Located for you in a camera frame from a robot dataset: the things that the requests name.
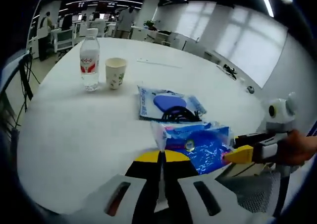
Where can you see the small grey round object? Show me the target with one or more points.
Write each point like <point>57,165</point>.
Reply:
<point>250,89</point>

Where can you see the blue snack packet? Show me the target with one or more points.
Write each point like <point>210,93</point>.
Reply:
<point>208,144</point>

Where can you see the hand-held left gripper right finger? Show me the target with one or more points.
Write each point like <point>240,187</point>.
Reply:
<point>178,169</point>

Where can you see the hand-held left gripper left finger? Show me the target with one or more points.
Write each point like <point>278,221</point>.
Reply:
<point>141,174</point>

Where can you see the grey mesh chair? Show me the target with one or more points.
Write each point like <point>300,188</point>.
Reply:
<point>252,191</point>

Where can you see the white paper cup green print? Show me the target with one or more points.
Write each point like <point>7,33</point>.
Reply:
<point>115,75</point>

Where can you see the narrow window with blinds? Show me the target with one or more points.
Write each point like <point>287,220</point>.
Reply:
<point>195,23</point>

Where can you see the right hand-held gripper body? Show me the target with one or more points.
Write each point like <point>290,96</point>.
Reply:
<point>281,110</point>

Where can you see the clear plastic water bottle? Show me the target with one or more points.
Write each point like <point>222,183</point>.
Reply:
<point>89,60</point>

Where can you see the white office chair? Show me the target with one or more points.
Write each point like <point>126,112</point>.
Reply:
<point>64,38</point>

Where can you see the black gadget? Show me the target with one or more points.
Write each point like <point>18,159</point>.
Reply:
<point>229,70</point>

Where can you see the green potted plant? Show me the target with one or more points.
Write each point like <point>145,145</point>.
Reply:
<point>149,25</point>

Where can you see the short ceiling light strip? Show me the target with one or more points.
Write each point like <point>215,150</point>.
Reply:
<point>266,1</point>

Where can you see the person's right hand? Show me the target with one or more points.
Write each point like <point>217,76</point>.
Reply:
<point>297,149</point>

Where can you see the wide window with blinds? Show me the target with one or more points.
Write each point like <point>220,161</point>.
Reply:
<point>250,45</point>

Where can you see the person's white shirt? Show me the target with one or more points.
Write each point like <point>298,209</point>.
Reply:
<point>297,184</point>

